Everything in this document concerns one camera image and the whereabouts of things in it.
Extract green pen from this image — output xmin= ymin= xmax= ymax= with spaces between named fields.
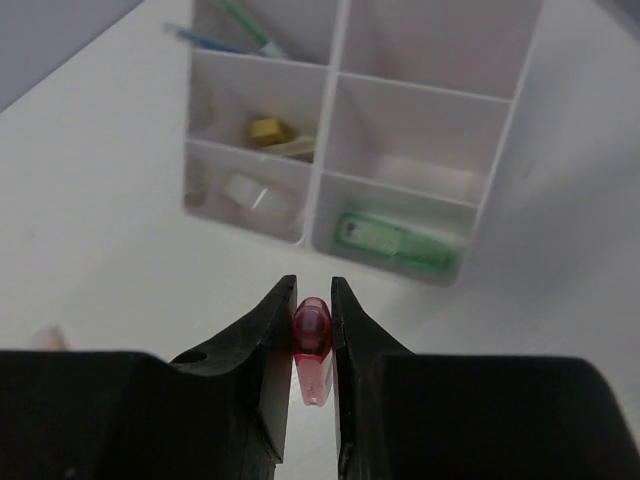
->
xmin=219 ymin=0 xmax=290 ymax=60

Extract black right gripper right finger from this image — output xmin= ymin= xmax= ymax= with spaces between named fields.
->
xmin=331 ymin=277 xmax=639 ymax=479

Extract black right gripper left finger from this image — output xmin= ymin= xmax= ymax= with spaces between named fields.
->
xmin=1 ymin=275 xmax=296 ymax=479

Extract clear compartment organizer box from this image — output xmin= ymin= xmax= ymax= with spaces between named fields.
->
xmin=183 ymin=1 xmax=542 ymax=287

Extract beige eraser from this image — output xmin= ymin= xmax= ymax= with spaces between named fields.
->
xmin=260 ymin=135 xmax=316 ymax=163

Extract clear tape roll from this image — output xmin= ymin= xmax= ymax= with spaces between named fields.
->
xmin=223 ymin=173 xmax=295 ymax=223

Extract blue pen clear barrel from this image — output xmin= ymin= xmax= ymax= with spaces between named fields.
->
xmin=162 ymin=23 xmax=261 ymax=54

